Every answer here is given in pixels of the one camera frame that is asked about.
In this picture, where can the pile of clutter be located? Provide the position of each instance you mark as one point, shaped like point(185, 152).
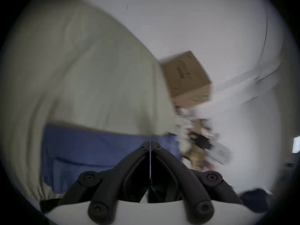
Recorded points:
point(201, 142)

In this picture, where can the bed with beige sheet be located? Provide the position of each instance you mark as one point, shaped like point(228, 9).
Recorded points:
point(82, 67)

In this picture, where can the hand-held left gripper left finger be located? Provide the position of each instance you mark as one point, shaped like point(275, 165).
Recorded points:
point(110, 184)

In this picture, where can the brown cardboard carton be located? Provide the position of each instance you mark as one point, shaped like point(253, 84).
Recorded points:
point(187, 78)

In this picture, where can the blue garment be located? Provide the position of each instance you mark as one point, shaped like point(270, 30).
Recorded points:
point(93, 149)

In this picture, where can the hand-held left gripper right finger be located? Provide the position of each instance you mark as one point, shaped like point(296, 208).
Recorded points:
point(187, 184)

